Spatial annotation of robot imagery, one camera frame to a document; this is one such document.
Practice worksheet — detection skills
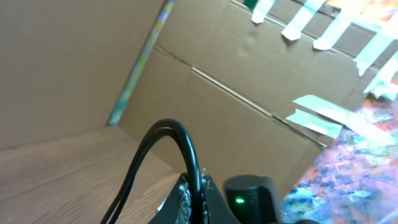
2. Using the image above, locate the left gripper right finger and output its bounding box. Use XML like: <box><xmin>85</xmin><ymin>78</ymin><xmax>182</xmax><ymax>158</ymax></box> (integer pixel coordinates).
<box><xmin>202</xmin><ymin>175</ymin><xmax>240</xmax><ymax>224</ymax></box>

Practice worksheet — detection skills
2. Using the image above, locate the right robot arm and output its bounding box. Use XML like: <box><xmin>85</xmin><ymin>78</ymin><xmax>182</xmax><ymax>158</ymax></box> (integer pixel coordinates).
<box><xmin>223</xmin><ymin>174</ymin><xmax>284</xmax><ymax>224</ymax></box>

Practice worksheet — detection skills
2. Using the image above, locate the colourful painted cloth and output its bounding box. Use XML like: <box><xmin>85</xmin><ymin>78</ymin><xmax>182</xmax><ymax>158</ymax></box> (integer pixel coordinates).
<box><xmin>279</xmin><ymin>93</ymin><xmax>398</xmax><ymax>224</ymax></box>

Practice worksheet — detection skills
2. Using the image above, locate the cardboard back panel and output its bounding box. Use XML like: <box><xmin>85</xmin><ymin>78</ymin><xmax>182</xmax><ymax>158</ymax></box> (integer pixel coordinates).
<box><xmin>0</xmin><ymin>0</ymin><xmax>398</xmax><ymax>200</ymax></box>

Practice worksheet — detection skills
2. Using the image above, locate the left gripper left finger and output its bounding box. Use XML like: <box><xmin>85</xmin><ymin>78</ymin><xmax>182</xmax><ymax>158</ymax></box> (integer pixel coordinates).
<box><xmin>149</xmin><ymin>173</ymin><xmax>192</xmax><ymax>224</ymax></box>

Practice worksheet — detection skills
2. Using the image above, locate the black usb cable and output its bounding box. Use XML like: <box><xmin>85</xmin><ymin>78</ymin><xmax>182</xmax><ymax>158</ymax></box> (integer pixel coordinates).
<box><xmin>99</xmin><ymin>118</ymin><xmax>205</xmax><ymax>224</ymax></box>

